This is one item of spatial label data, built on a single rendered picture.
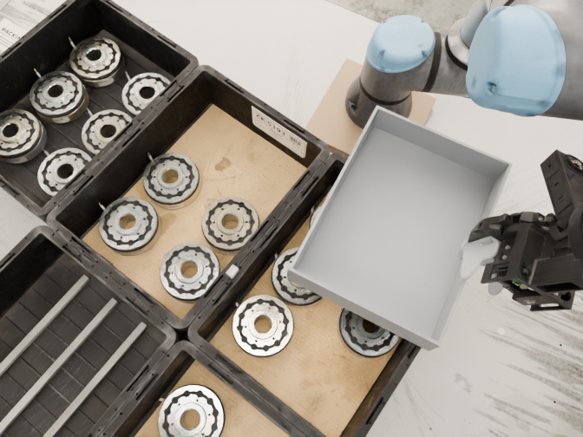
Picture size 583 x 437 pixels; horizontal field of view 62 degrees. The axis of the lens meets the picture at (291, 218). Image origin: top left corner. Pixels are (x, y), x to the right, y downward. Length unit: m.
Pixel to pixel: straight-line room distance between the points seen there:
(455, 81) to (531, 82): 0.63
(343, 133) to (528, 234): 0.65
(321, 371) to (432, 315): 0.26
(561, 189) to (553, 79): 0.19
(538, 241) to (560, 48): 0.22
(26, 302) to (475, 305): 0.85
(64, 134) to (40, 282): 0.29
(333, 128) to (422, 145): 0.41
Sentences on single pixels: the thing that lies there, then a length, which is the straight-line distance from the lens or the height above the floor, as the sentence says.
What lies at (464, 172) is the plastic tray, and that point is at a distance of 0.74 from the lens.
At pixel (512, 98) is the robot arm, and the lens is 0.39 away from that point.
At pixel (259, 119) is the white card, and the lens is 0.92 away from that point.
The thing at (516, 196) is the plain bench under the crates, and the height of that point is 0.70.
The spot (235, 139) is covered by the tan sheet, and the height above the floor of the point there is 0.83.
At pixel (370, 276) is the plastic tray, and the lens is 0.65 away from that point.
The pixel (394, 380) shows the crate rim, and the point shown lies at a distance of 0.77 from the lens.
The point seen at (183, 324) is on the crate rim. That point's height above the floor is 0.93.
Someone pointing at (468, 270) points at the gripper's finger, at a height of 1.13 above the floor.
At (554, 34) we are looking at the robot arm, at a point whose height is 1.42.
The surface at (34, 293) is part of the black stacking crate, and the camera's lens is 0.96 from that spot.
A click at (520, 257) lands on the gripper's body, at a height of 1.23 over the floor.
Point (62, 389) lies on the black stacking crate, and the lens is 0.91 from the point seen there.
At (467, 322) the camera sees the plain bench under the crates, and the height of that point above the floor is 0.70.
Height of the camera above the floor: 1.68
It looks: 69 degrees down
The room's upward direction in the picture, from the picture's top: 6 degrees clockwise
